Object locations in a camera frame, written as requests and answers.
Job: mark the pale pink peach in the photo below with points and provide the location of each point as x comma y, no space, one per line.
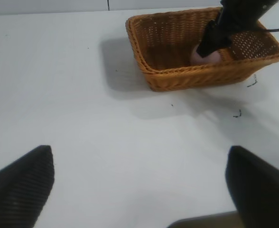
197,59

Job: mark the brown woven wicker basket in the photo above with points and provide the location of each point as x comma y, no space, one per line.
191,78

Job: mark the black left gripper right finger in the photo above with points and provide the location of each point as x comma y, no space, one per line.
260,190

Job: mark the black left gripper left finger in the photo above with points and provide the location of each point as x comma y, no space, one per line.
18,190

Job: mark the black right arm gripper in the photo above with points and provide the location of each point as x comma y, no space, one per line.
241,14

